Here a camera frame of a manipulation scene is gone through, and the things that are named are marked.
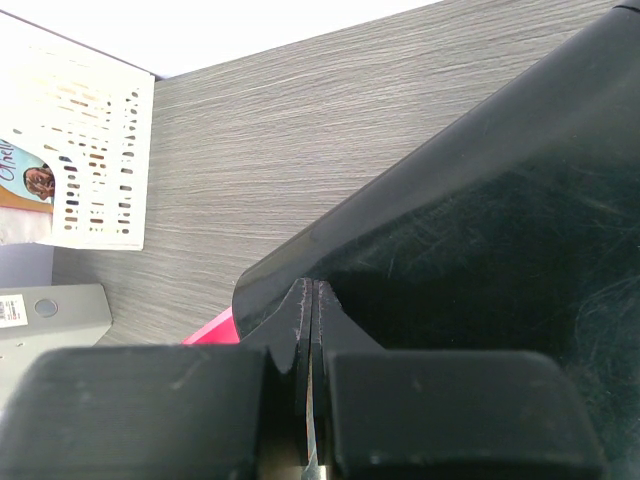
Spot Othello book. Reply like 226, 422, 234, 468
0, 140, 55, 214

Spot white perforated file organizer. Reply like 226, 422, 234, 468
1, 13, 155, 251

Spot black drawer organizer box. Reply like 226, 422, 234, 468
232, 1, 639, 479

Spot grey ring binder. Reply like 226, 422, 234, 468
1, 284, 112, 405

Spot pink top drawer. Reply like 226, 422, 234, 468
182, 307, 240, 345

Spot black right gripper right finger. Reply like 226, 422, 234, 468
312, 282, 603, 479

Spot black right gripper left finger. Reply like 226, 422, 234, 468
1, 279, 312, 479

